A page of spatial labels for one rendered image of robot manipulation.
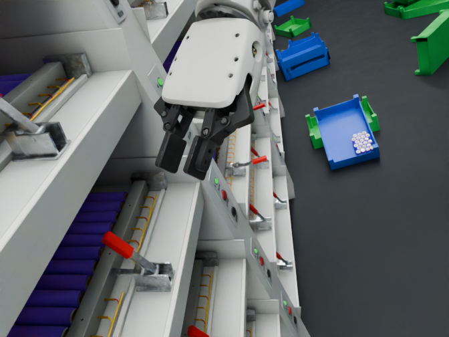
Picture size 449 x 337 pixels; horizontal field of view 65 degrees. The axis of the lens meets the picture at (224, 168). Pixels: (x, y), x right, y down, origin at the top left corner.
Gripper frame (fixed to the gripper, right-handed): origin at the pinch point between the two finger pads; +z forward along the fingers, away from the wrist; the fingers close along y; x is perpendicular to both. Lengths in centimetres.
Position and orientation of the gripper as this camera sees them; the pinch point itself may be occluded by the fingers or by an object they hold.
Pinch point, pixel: (184, 155)
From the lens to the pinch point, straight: 37.9
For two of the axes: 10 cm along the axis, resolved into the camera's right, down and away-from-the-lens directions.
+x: -5.0, -2.9, -8.2
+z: -3.0, 9.4, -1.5
